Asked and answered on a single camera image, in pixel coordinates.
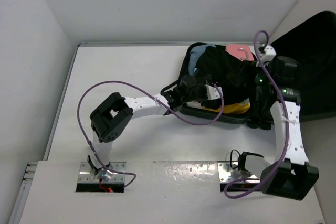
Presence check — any grey-blue towel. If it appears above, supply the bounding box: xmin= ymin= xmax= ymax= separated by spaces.
xmin=188 ymin=44 xmax=216 ymax=76

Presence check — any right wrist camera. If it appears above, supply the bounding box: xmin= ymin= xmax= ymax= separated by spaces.
xmin=258 ymin=45 xmax=276 ymax=64

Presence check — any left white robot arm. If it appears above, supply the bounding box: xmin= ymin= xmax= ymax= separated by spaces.
xmin=86 ymin=75 xmax=222 ymax=182

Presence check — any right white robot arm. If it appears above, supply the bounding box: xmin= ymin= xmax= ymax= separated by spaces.
xmin=237 ymin=56 xmax=319 ymax=200

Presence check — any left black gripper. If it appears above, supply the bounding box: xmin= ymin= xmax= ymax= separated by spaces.
xmin=181 ymin=74 xmax=216 ymax=105

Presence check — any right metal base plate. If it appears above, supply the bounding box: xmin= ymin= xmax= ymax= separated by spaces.
xmin=217 ymin=161 xmax=260 ymax=184

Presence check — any purple cable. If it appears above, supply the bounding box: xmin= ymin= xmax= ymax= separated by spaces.
xmin=76 ymin=79 xmax=225 ymax=189
xmin=224 ymin=30 xmax=291 ymax=200

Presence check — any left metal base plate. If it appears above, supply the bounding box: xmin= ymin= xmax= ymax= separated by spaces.
xmin=77 ymin=162 xmax=125 ymax=184

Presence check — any metal base plate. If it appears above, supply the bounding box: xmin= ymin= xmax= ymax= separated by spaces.
xmin=217 ymin=161 xmax=260 ymax=184
xmin=77 ymin=162 xmax=125 ymax=184

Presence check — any yellow and white garment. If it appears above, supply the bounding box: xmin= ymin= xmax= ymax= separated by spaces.
xmin=187 ymin=99 xmax=250 ymax=114

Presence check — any black garment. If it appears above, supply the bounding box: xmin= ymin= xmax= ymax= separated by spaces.
xmin=195 ymin=47 xmax=254 ymax=105

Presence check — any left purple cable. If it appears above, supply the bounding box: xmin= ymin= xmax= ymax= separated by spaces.
xmin=76 ymin=79 xmax=225 ymax=189

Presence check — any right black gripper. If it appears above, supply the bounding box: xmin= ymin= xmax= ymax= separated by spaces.
xmin=226 ymin=60 xmax=275 ymax=89

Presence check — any black hard-shell suitcase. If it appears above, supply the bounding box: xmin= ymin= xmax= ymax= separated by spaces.
xmin=177 ymin=11 xmax=335 ymax=130

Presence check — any pink cosmetic case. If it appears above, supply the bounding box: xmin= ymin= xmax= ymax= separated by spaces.
xmin=226 ymin=44 xmax=255 ymax=61

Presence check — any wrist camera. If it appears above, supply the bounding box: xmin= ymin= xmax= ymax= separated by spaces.
xmin=258 ymin=45 xmax=276 ymax=64
xmin=205 ymin=84 xmax=223 ymax=101

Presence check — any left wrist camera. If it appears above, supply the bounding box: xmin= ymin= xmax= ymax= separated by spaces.
xmin=205 ymin=84 xmax=223 ymax=101

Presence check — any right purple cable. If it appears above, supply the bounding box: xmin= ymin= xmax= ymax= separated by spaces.
xmin=224 ymin=30 xmax=291 ymax=200

